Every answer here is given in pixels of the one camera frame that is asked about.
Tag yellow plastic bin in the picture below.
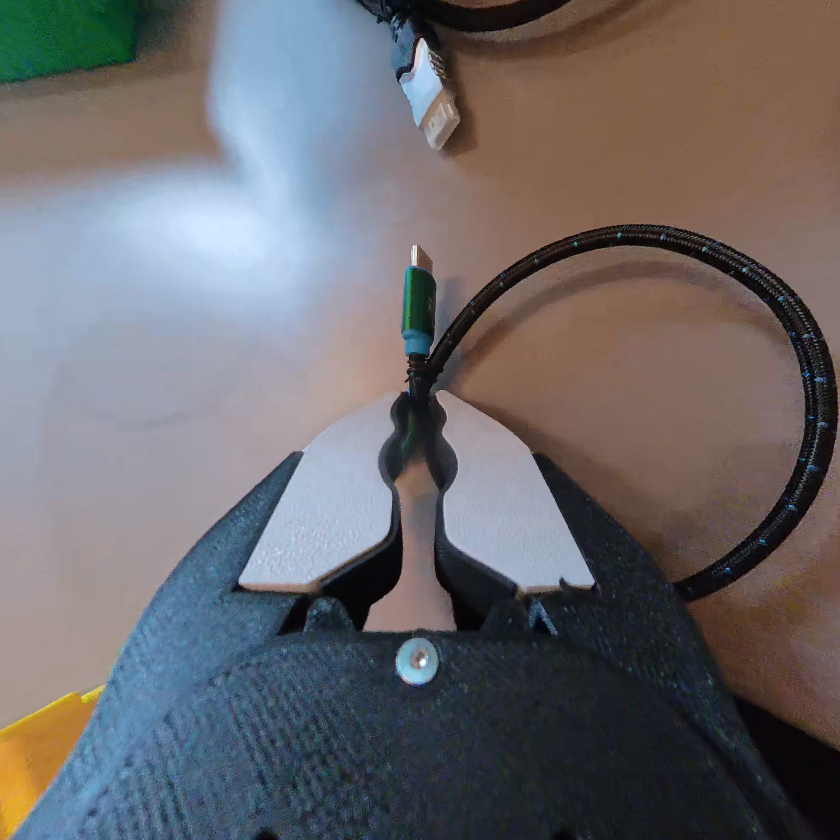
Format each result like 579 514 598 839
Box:
0 684 107 840

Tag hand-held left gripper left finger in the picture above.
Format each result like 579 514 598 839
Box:
238 390 404 592

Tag green plastic bin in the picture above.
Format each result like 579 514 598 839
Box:
0 0 140 84

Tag black cable with white plug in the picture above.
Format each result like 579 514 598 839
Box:
354 0 572 152

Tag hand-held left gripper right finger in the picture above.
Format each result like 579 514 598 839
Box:
430 390 596 595

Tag green plug HDMI cable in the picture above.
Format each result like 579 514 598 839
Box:
402 225 840 601

